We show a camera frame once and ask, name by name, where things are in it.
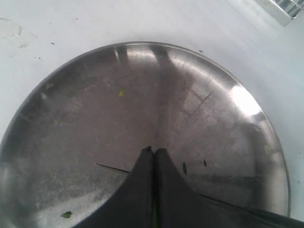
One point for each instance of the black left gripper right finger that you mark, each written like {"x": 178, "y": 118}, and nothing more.
{"x": 179, "y": 206}

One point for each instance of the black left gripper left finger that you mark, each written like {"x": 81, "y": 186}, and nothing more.
{"x": 131, "y": 206}

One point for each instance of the round stainless steel plate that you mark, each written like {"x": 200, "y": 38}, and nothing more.
{"x": 72, "y": 141}

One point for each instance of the metal wire utensil rack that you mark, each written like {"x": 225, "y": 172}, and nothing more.
{"x": 283, "y": 11}

